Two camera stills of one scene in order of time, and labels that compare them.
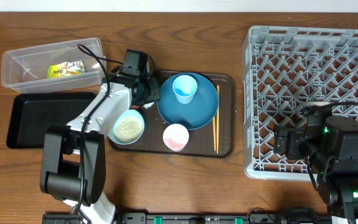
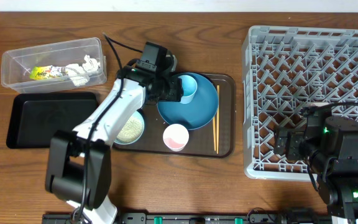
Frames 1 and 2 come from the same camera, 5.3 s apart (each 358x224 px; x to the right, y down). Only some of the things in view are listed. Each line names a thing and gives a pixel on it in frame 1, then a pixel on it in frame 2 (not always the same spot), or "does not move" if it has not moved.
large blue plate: [194, 115] does not move
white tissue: [147, 105] → [80, 74]
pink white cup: [176, 137] does not move
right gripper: [296, 136] does not move
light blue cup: [184, 87] does not move
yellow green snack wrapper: [71, 68] → [46, 72]
